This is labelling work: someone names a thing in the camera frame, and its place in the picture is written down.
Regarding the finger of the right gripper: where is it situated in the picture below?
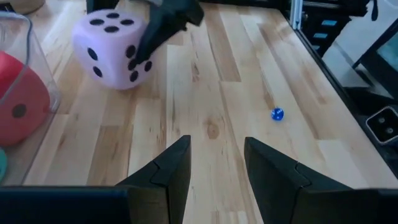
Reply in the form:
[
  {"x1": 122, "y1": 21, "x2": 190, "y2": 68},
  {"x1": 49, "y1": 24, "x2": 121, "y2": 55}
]
[
  {"x1": 86, "y1": 0, "x2": 121, "y2": 14},
  {"x1": 135, "y1": 0, "x2": 205, "y2": 65}
]

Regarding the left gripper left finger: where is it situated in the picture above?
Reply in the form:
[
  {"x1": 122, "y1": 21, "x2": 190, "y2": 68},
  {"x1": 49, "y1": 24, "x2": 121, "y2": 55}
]
[{"x1": 0, "y1": 134, "x2": 192, "y2": 224}]

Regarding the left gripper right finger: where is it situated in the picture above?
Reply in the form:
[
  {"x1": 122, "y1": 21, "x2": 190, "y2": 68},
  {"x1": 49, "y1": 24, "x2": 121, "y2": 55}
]
[{"x1": 244, "y1": 136, "x2": 398, "y2": 224}]

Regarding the large pink foam die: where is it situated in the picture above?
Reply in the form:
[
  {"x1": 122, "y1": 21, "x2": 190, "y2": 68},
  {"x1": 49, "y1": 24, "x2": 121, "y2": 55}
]
[{"x1": 72, "y1": 8, "x2": 156, "y2": 91}]

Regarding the small blue translucent die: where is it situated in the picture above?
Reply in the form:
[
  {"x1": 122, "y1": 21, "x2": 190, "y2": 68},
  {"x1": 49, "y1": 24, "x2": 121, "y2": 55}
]
[{"x1": 271, "y1": 107, "x2": 285, "y2": 122}]

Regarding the clear plastic bin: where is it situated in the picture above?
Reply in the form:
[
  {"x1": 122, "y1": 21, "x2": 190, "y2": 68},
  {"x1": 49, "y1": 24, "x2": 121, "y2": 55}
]
[{"x1": 0, "y1": 11, "x2": 62, "y2": 187}]

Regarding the large red foam die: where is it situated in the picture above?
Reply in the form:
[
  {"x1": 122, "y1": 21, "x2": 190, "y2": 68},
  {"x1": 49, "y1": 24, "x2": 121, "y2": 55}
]
[{"x1": 0, "y1": 51, "x2": 51, "y2": 147}]

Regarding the large teal foam die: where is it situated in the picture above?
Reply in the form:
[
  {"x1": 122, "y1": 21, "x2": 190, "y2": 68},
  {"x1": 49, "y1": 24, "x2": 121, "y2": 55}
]
[{"x1": 0, "y1": 147, "x2": 9, "y2": 183}]

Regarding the black table-level camera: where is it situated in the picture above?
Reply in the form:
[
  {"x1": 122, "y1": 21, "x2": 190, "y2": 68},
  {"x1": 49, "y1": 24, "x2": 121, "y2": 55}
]
[{"x1": 366, "y1": 105, "x2": 398, "y2": 147}]

